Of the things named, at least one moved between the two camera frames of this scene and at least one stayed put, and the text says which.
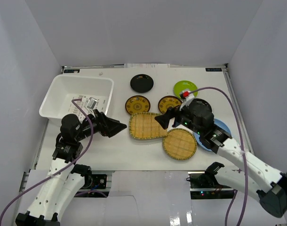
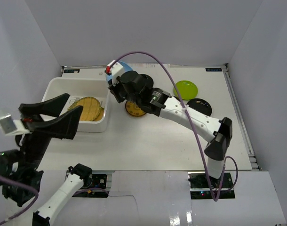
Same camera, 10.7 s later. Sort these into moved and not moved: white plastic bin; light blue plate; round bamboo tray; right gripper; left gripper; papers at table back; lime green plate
Moved: light blue plate; right gripper; left gripper; round bamboo tray
Not moved: papers at table back; white plastic bin; lime green plate
